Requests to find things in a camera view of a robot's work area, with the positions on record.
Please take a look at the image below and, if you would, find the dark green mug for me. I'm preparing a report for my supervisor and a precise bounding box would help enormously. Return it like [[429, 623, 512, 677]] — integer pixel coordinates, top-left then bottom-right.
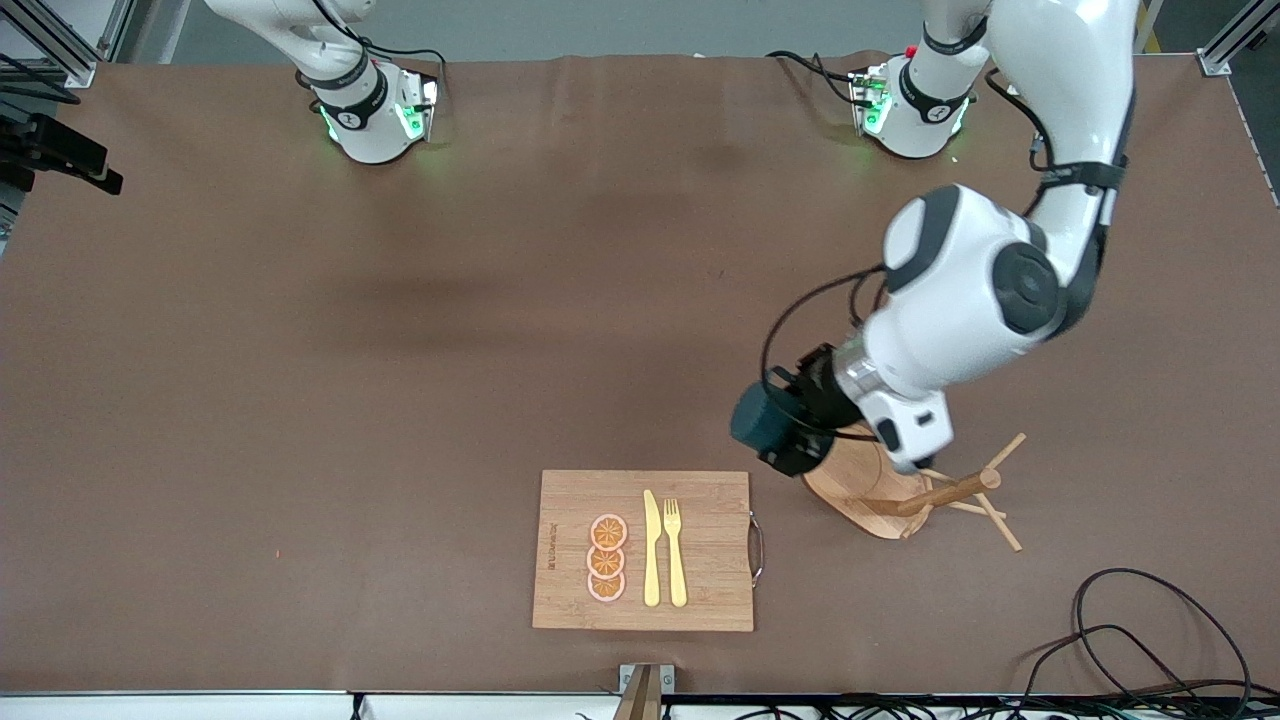
[[730, 383, 804, 453]]

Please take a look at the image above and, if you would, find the black right arm gripper cable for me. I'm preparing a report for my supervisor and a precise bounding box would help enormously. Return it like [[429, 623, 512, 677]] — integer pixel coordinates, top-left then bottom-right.
[[0, 55, 81, 106]]

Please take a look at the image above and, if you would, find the metal bracket with wooden post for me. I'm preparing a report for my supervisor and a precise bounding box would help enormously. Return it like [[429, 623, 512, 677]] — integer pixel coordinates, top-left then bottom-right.
[[612, 663, 676, 720]]

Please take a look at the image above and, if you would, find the aluminium frame profile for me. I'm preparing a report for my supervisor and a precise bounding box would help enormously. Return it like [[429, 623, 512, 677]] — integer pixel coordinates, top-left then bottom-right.
[[0, 0, 136, 89], [1198, 0, 1280, 76]]

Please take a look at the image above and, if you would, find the long black looped cable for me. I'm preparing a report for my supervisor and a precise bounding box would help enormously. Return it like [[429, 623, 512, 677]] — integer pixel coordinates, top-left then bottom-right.
[[1073, 568, 1253, 701]]

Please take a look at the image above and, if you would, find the yellow plastic knife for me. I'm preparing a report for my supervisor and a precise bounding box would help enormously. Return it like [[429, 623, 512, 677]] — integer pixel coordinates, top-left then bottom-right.
[[642, 489, 663, 608]]

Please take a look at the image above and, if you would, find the black base cable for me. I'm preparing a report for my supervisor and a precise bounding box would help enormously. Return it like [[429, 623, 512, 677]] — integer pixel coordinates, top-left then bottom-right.
[[765, 50, 863, 106], [310, 0, 447, 93]]

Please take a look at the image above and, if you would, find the black left base cable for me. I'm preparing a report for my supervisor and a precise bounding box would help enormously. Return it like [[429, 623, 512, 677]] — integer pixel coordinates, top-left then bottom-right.
[[765, 50, 863, 106]]

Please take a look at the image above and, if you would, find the black right base cable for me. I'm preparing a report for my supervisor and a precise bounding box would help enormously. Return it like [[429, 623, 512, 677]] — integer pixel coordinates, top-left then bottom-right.
[[310, 0, 447, 93]]

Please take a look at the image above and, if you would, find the short black looped cable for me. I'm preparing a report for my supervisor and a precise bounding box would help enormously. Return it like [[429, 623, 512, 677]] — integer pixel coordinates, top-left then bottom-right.
[[1020, 625, 1216, 706]]

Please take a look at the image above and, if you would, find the wooden mug tree stand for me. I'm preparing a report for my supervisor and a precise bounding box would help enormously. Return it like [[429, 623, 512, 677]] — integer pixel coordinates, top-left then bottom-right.
[[800, 425, 1028, 553]]

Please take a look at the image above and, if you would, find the yellow plastic fork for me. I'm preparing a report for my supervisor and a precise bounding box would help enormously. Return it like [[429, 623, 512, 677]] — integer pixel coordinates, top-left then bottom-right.
[[663, 498, 689, 608]]

